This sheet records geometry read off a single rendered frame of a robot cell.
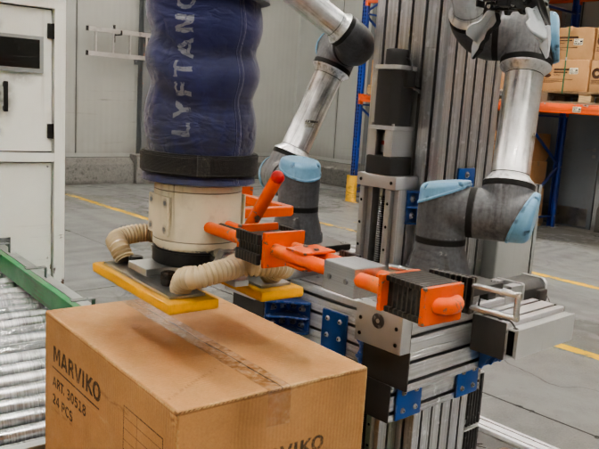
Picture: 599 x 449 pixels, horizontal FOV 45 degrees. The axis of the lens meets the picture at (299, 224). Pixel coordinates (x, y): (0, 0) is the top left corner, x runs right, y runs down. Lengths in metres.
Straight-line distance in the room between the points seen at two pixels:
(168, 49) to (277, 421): 0.68
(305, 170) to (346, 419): 0.81
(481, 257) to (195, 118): 1.06
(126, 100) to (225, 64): 10.46
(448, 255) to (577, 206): 8.67
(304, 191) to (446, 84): 0.47
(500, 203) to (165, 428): 0.86
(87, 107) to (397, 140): 9.79
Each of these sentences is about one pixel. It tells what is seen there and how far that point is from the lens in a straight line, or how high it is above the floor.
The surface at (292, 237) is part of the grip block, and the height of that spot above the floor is 1.20.
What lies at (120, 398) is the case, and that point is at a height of 0.89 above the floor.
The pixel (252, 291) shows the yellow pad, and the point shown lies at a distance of 1.36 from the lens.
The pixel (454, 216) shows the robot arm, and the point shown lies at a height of 1.20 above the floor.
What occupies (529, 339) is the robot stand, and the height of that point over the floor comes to 0.92.
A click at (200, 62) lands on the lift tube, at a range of 1.31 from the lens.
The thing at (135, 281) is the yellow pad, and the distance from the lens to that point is 1.39.
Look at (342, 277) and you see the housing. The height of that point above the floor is 1.18.
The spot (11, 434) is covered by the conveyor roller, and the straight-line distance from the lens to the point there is 2.05.
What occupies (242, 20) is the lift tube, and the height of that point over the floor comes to 1.56.
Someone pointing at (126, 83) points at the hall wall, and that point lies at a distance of 11.75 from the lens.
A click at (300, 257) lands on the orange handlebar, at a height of 1.19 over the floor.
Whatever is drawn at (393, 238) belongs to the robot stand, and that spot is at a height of 1.09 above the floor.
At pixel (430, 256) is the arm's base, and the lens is 1.65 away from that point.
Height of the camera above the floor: 1.42
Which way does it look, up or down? 10 degrees down
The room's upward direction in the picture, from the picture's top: 4 degrees clockwise
